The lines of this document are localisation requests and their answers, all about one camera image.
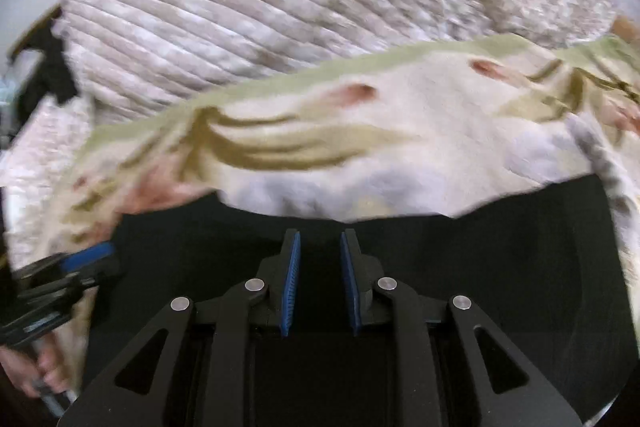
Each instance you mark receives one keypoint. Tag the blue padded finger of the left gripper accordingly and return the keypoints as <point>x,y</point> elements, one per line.
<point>88,256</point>

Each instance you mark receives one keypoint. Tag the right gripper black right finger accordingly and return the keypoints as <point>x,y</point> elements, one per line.
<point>453,365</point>

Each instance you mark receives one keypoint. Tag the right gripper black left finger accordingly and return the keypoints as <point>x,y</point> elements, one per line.
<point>135,388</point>

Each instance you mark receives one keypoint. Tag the black pants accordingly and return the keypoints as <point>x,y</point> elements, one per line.
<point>515,314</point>

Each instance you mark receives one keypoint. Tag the person's left hand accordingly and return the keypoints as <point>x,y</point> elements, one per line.
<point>49,367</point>

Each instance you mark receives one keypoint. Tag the black garment behind comforter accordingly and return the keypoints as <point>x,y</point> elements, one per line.
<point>49,76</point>

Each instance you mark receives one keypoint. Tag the floral plush blanket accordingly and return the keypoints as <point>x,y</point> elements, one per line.
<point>437,127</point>

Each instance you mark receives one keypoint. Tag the quilted beige patterned comforter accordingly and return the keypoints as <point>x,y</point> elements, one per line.
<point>300,1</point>

